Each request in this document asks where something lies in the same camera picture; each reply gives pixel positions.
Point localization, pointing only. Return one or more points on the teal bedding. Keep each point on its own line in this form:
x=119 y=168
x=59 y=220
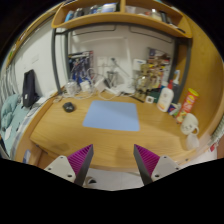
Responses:
x=11 y=116

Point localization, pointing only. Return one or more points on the black computer mouse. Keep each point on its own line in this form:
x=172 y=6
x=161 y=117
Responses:
x=68 y=107

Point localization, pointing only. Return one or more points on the dark spray bottle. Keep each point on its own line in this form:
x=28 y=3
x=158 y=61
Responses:
x=176 y=86

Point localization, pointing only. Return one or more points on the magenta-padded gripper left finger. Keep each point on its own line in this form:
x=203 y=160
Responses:
x=61 y=166

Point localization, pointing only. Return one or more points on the wooden shelf unit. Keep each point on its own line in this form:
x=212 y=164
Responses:
x=120 y=18

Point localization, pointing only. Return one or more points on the white mug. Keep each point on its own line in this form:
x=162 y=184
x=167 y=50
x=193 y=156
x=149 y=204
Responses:
x=188 y=124

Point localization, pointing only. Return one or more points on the tree creature figure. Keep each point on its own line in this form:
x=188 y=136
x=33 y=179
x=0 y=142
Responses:
x=148 y=80

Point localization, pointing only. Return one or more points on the steel tumbler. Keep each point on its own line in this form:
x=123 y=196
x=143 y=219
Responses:
x=112 y=78

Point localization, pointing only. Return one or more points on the robot model kit box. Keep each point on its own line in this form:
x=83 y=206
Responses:
x=80 y=66

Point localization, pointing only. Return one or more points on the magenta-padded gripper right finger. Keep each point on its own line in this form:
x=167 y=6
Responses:
x=163 y=166

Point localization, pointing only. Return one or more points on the white lotion pump bottle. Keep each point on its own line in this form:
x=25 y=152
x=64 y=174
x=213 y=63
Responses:
x=165 y=98

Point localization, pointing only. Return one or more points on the clear lidded plastic cup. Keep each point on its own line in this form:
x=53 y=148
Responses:
x=71 y=88

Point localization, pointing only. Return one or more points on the stack of colourful boxes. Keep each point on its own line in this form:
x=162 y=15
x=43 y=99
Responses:
x=160 y=61

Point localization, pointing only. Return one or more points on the grey metal frame tube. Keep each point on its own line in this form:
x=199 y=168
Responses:
x=54 y=60

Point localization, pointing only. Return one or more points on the red yellow snack can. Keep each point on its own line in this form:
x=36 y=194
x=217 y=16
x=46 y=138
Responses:
x=188 y=103

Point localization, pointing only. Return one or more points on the white desk lamp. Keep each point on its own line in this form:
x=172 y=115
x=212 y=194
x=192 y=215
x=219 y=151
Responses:
x=126 y=88

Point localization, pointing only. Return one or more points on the small white cube clock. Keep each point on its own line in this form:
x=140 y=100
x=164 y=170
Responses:
x=149 y=99

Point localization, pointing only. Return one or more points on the light blue mouse pad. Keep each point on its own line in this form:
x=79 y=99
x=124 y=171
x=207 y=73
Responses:
x=111 y=115

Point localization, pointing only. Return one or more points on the white cube charger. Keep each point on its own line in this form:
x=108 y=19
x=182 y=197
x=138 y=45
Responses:
x=85 y=86

